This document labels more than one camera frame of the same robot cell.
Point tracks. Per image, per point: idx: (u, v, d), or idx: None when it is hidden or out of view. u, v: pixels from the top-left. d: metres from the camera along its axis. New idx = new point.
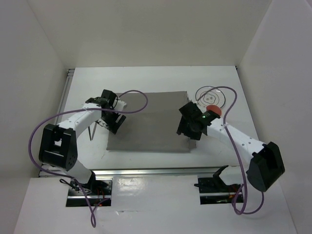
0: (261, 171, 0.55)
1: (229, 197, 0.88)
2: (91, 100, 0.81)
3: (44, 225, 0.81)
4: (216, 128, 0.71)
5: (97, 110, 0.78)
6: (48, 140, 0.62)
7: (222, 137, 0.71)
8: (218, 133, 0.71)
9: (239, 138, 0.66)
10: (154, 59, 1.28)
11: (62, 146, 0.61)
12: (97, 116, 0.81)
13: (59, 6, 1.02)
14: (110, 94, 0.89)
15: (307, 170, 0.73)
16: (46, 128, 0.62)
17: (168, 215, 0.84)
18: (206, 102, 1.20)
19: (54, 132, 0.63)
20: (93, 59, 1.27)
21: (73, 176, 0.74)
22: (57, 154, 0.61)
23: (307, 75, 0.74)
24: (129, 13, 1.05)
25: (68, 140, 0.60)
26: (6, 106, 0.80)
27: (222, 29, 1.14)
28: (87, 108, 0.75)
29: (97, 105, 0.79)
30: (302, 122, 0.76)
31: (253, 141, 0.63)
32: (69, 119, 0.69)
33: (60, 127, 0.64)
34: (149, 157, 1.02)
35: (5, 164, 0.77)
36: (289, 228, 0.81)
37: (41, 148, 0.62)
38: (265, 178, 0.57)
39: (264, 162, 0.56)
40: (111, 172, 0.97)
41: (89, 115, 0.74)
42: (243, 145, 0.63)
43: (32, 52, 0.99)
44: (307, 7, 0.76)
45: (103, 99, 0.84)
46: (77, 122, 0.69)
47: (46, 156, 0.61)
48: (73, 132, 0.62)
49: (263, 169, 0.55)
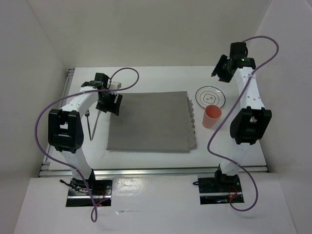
0: (241, 121, 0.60)
1: (229, 197, 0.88)
2: (87, 84, 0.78)
3: (44, 225, 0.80)
4: (242, 73, 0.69)
5: (95, 92, 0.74)
6: (54, 124, 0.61)
7: (240, 85, 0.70)
8: (240, 78, 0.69)
9: (251, 91, 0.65)
10: (154, 59, 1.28)
11: (69, 129, 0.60)
12: (94, 98, 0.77)
13: (59, 6, 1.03)
14: (103, 76, 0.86)
15: (307, 170, 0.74)
16: (50, 113, 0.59)
17: (168, 215, 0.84)
18: (206, 102, 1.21)
19: (59, 116, 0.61)
20: (93, 59, 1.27)
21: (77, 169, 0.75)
22: (67, 136, 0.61)
23: (307, 75, 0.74)
24: (129, 13, 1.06)
25: (75, 122, 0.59)
26: (6, 105, 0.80)
27: (222, 29, 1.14)
28: (84, 91, 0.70)
29: (93, 87, 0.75)
30: (302, 122, 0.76)
31: (258, 100, 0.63)
32: (70, 103, 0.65)
33: (63, 111, 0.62)
34: (149, 157, 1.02)
35: (5, 163, 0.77)
36: (289, 228, 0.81)
37: (49, 133, 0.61)
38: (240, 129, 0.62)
39: (248, 117, 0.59)
40: (110, 172, 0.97)
41: (88, 97, 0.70)
42: (247, 97, 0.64)
43: (31, 52, 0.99)
44: (307, 8, 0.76)
45: (97, 82, 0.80)
46: (79, 105, 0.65)
47: (56, 140, 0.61)
48: (78, 113, 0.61)
49: (243, 120, 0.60)
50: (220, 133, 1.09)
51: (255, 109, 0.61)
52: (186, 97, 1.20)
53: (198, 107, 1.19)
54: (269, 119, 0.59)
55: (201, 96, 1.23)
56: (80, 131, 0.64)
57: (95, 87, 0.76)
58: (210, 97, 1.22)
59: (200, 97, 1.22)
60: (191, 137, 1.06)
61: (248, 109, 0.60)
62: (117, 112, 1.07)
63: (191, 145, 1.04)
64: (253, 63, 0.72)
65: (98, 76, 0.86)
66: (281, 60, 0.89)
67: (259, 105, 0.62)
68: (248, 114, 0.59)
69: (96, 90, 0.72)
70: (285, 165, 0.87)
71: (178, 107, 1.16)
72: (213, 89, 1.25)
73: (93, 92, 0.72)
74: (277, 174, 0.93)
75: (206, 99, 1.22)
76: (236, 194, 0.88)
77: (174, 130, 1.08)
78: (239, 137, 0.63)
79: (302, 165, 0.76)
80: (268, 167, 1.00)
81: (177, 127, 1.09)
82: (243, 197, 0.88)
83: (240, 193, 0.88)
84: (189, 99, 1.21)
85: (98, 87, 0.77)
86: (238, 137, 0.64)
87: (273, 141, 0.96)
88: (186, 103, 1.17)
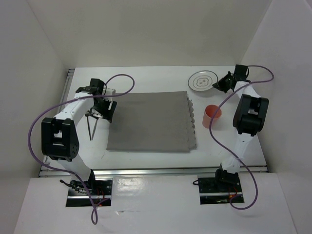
0: (242, 103, 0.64)
1: (229, 197, 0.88)
2: (81, 89, 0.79)
3: (45, 225, 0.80)
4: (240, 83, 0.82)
5: (89, 98, 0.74)
6: (48, 133, 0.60)
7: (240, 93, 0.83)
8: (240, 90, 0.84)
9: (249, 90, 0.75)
10: (154, 59, 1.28)
11: (63, 138, 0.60)
12: (90, 105, 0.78)
13: (59, 6, 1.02)
14: (99, 82, 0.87)
15: (306, 170, 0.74)
16: (44, 122, 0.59)
17: (168, 215, 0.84)
18: (200, 86, 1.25)
19: (52, 125, 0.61)
20: (93, 59, 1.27)
21: (75, 172, 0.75)
22: (61, 146, 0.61)
23: (307, 76, 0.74)
24: (129, 13, 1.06)
25: (69, 130, 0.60)
26: (6, 105, 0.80)
27: (222, 29, 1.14)
28: (79, 98, 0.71)
29: (87, 92, 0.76)
30: (302, 122, 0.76)
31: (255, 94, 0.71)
32: (64, 110, 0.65)
33: (57, 120, 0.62)
34: (149, 157, 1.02)
35: (6, 164, 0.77)
36: (289, 228, 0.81)
37: (43, 143, 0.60)
38: (242, 113, 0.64)
39: (248, 100, 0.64)
40: (109, 172, 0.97)
41: (83, 105, 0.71)
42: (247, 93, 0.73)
43: (32, 52, 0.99)
44: (307, 9, 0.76)
45: (92, 87, 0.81)
46: (73, 112, 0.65)
47: (50, 150, 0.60)
48: (72, 121, 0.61)
49: (243, 102, 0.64)
50: (220, 133, 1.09)
51: (254, 98, 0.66)
52: (186, 97, 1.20)
53: (198, 107, 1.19)
54: (267, 105, 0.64)
55: (194, 84, 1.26)
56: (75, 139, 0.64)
57: (89, 94, 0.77)
58: (203, 80, 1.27)
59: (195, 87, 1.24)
60: (191, 137, 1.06)
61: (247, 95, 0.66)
62: (111, 122, 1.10)
63: (191, 145, 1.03)
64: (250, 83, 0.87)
65: (93, 81, 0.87)
66: (281, 60, 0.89)
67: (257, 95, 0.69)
68: (248, 97, 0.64)
69: (91, 96, 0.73)
70: (285, 165, 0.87)
71: (178, 107, 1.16)
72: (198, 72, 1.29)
73: (88, 98, 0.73)
74: (277, 174, 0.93)
75: (200, 84, 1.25)
76: (236, 194, 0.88)
77: (174, 130, 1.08)
78: (242, 123, 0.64)
79: (302, 165, 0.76)
80: (268, 167, 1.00)
81: (177, 127, 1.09)
82: (243, 198, 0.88)
83: (240, 193, 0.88)
84: (189, 99, 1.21)
85: (93, 93, 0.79)
86: (240, 124, 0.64)
87: (273, 141, 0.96)
88: (186, 103, 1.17)
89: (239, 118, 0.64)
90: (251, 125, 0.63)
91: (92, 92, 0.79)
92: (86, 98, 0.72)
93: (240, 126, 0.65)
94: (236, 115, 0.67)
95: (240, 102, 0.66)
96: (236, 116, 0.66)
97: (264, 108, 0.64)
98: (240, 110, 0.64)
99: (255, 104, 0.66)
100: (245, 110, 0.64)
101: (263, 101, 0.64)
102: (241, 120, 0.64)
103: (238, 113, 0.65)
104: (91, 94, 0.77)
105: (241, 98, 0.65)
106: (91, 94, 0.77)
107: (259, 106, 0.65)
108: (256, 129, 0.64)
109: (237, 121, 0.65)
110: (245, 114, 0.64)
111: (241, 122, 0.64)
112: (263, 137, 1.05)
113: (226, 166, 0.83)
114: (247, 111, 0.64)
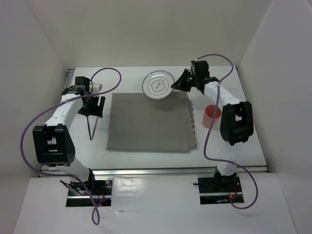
0: (227, 116, 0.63)
1: (229, 197, 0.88)
2: (68, 90, 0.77)
3: (45, 225, 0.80)
4: (210, 87, 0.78)
5: (78, 99, 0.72)
6: (41, 141, 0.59)
7: (212, 94, 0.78)
8: (209, 90, 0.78)
9: (224, 94, 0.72)
10: (154, 59, 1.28)
11: (58, 144, 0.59)
12: (79, 104, 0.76)
13: (59, 6, 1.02)
14: (85, 80, 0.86)
15: (306, 170, 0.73)
16: (35, 130, 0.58)
17: (168, 215, 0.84)
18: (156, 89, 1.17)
19: (45, 132, 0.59)
20: (92, 59, 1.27)
21: (74, 173, 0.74)
22: (56, 152, 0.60)
23: (307, 76, 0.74)
24: (129, 13, 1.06)
25: (63, 135, 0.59)
26: (6, 106, 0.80)
27: (222, 29, 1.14)
28: (67, 100, 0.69)
29: (75, 93, 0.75)
30: (302, 122, 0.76)
31: (233, 98, 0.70)
32: (55, 116, 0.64)
33: (48, 126, 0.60)
34: (148, 157, 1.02)
35: (5, 164, 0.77)
36: (289, 228, 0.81)
37: (38, 152, 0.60)
38: (230, 126, 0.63)
39: (232, 110, 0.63)
40: (109, 172, 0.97)
41: (72, 106, 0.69)
42: (224, 99, 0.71)
43: (31, 52, 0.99)
44: (307, 9, 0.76)
45: (79, 87, 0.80)
46: (64, 116, 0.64)
47: (46, 158, 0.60)
48: (65, 126, 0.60)
49: (228, 115, 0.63)
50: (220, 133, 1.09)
51: (235, 104, 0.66)
52: (186, 97, 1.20)
53: (198, 107, 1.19)
54: (250, 107, 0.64)
55: (150, 89, 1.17)
56: (70, 143, 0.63)
57: (77, 94, 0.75)
58: (158, 83, 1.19)
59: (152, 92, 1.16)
60: (191, 138, 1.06)
61: (229, 105, 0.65)
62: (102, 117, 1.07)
63: (191, 145, 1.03)
64: (215, 79, 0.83)
65: (78, 79, 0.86)
66: (281, 60, 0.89)
67: (237, 99, 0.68)
68: (231, 108, 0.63)
69: (79, 96, 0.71)
70: (285, 165, 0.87)
71: (178, 107, 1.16)
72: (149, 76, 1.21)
73: (77, 99, 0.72)
74: (277, 174, 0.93)
75: (157, 88, 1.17)
76: (236, 194, 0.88)
77: (174, 130, 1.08)
78: (233, 135, 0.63)
79: (302, 165, 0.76)
80: (268, 167, 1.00)
81: (176, 127, 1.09)
82: (243, 198, 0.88)
83: (240, 193, 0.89)
84: (189, 99, 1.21)
85: (81, 92, 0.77)
86: (232, 137, 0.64)
87: (273, 141, 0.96)
88: (185, 104, 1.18)
89: (229, 132, 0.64)
90: (243, 133, 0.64)
91: (80, 92, 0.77)
92: (74, 99, 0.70)
93: (232, 139, 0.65)
94: (224, 126, 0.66)
95: (224, 115, 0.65)
96: (225, 129, 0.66)
97: (249, 112, 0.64)
98: (228, 124, 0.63)
99: (238, 109, 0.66)
100: (232, 123, 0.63)
101: (244, 105, 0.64)
102: (232, 133, 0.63)
103: (226, 127, 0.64)
104: (79, 94, 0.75)
105: (224, 110, 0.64)
106: (79, 94, 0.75)
107: (242, 110, 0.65)
108: (247, 135, 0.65)
109: (228, 134, 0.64)
110: (234, 125, 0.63)
111: (232, 135, 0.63)
112: (263, 137, 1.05)
113: (226, 173, 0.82)
114: (235, 123, 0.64)
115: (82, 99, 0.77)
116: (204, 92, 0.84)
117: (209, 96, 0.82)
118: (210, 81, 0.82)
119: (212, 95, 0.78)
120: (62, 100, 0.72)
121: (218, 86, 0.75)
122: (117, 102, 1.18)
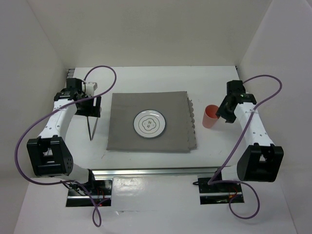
0: (249, 158, 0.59)
1: (229, 197, 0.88)
2: (60, 95, 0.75)
3: (45, 225, 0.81)
4: (243, 109, 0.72)
5: (71, 105, 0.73)
6: (36, 154, 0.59)
7: (242, 119, 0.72)
8: (242, 113, 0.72)
9: (256, 127, 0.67)
10: (154, 59, 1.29)
11: (54, 156, 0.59)
12: (73, 110, 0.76)
13: (58, 6, 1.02)
14: (76, 82, 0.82)
15: (306, 171, 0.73)
16: (29, 144, 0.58)
17: (169, 215, 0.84)
18: (150, 127, 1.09)
19: (39, 144, 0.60)
20: (92, 59, 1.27)
21: (74, 179, 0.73)
22: (53, 164, 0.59)
23: (307, 77, 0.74)
24: (129, 13, 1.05)
25: (58, 147, 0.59)
26: (6, 106, 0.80)
27: (223, 29, 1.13)
28: (60, 107, 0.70)
29: (68, 99, 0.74)
30: (302, 122, 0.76)
31: (263, 136, 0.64)
32: (48, 126, 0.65)
33: (44, 139, 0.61)
34: (148, 157, 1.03)
35: (5, 165, 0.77)
36: (289, 228, 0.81)
37: (34, 165, 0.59)
38: (250, 166, 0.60)
39: (257, 154, 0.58)
40: (107, 172, 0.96)
41: (66, 113, 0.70)
42: (253, 133, 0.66)
43: (31, 53, 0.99)
44: (308, 9, 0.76)
45: (71, 91, 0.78)
46: (58, 126, 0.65)
47: (43, 171, 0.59)
48: (60, 138, 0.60)
49: (250, 158, 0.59)
50: (219, 133, 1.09)
51: (263, 146, 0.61)
52: (186, 97, 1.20)
53: (198, 107, 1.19)
54: (281, 157, 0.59)
55: (140, 126, 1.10)
56: (67, 153, 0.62)
57: (71, 99, 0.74)
58: (148, 122, 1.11)
59: (140, 130, 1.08)
60: (191, 138, 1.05)
61: (257, 146, 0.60)
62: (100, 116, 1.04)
63: (191, 145, 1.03)
64: (253, 99, 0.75)
65: (70, 81, 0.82)
66: (282, 61, 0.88)
67: (267, 142, 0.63)
68: (258, 149, 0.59)
69: (72, 103, 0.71)
70: (285, 165, 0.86)
71: (178, 107, 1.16)
72: (139, 115, 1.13)
73: (70, 106, 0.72)
74: None
75: (147, 126, 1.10)
76: (236, 194, 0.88)
77: (174, 130, 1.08)
78: (249, 175, 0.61)
79: (302, 165, 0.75)
80: None
81: (176, 127, 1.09)
82: (243, 197, 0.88)
83: (240, 193, 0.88)
84: (189, 99, 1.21)
85: (74, 97, 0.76)
86: (247, 178, 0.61)
87: (273, 141, 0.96)
88: (186, 103, 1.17)
89: (247, 173, 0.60)
90: (261, 175, 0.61)
91: (73, 97, 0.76)
92: (68, 105, 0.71)
93: (247, 179, 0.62)
94: (242, 164, 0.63)
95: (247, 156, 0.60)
96: (242, 165, 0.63)
97: (277, 160, 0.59)
98: (247, 166, 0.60)
99: (266, 150, 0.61)
100: (255, 165, 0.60)
101: (276, 151, 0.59)
102: (249, 175, 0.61)
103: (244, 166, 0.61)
104: (72, 100, 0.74)
105: (247, 150, 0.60)
106: (72, 100, 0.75)
107: (269, 152, 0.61)
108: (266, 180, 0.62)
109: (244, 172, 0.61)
110: (254, 167, 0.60)
111: (247, 175, 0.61)
112: None
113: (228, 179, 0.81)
114: (255, 165, 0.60)
115: (75, 104, 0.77)
116: (235, 111, 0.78)
117: (238, 117, 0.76)
118: (246, 100, 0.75)
119: (243, 120, 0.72)
120: (55, 107, 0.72)
121: (251, 115, 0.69)
122: (117, 102, 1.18)
